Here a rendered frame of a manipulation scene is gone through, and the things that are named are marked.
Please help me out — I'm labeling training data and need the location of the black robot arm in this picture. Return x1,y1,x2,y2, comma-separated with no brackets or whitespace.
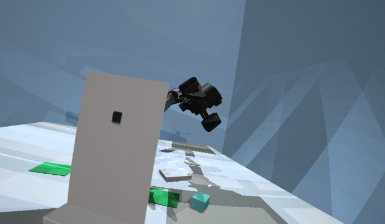
164,82,223,112

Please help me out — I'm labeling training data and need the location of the green flat square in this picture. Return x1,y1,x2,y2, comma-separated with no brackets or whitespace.
29,162,71,176

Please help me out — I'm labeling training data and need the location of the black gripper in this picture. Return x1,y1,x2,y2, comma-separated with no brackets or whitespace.
178,77,221,132

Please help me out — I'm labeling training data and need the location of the light blue cube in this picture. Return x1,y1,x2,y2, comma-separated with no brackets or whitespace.
190,191,210,212

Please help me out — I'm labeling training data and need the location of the grey panel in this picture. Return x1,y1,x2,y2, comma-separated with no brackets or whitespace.
43,71,169,224

